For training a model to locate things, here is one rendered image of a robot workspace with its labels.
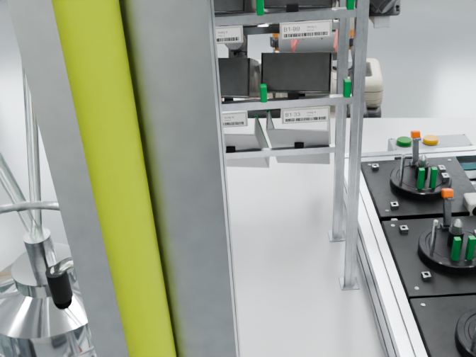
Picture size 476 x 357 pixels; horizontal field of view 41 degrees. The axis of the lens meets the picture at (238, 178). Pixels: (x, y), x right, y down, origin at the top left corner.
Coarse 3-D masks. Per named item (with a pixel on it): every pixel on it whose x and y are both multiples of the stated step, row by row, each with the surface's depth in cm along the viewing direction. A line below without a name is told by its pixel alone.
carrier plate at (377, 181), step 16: (384, 160) 160; (400, 160) 160; (432, 160) 159; (448, 160) 159; (368, 176) 154; (384, 176) 154; (464, 176) 152; (384, 192) 148; (464, 192) 147; (384, 208) 143; (400, 208) 143; (416, 208) 142; (432, 208) 142; (464, 208) 141
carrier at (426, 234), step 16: (384, 224) 138; (400, 224) 138; (416, 224) 137; (432, 224) 137; (464, 224) 136; (400, 240) 133; (416, 240) 133; (432, 240) 123; (448, 240) 127; (464, 240) 129; (400, 256) 129; (416, 256) 128; (432, 256) 125; (448, 256) 125; (464, 256) 124; (400, 272) 125; (416, 272) 124; (432, 272) 124; (448, 272) 123; (464, 272) 123; (416, 288) 120; (432, 288) 120; (448, 288) 120; (464, 288) 120
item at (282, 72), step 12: (264, 60) 119; (276, 60) 118; (288, 60) 118; (300, 60) 118; (312, 60) 117; (324, 60) 117; (264, 72) 119; (276, 72) 118; (288, 72) 118; (300, 72) 118; (312, 72) 117; (324, 72) 117; (276, 84) 119; (288, 84) 118; (300, 84) 118; (312, 84) 118; (324, 84) 117
